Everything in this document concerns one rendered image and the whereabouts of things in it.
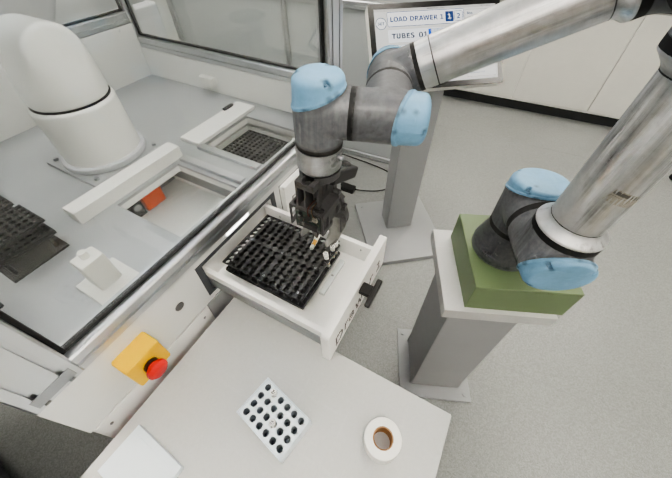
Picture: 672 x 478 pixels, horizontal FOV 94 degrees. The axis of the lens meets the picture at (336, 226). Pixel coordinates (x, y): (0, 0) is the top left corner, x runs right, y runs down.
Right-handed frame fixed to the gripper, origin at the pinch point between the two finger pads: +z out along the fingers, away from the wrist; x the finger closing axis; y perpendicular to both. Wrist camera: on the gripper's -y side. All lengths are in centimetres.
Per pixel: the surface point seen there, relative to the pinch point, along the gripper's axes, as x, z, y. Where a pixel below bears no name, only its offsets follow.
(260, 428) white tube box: 4.6, 21.8, 34.9
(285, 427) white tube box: 9.5, 18.4, 32.7
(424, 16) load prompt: -13, -18, -97
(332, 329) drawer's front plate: 10.7, 5.0, 16.4
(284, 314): -0.6, 9.2, 16.8
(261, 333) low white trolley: -7.5, 22.3, 18.9
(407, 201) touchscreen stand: -2, 72, -97
